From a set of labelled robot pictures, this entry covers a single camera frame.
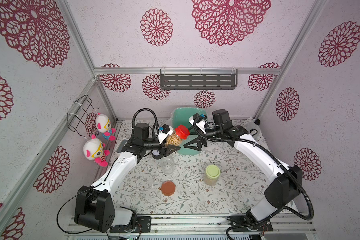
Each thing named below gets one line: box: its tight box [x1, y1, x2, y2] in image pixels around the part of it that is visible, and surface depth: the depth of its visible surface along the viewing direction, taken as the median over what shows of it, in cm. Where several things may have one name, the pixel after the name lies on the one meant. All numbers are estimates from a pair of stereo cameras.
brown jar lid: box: [161, 180, 176, 196], surface depth 86 cm
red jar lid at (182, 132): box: [175, 124, 190, 140], surface depth 68 cm
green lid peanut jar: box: [204, 164, 221, 186], surface depth 81 cm
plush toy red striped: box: [83, 138, 110, 167], surface depth 82 cm
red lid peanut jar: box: [165, 125, 190, 147], surface depth 70 cm
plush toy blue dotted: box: [95, 113, 116, 141], surface depth 96 cm
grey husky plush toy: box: [247, 118, 262, 136], surface depth 91 cm
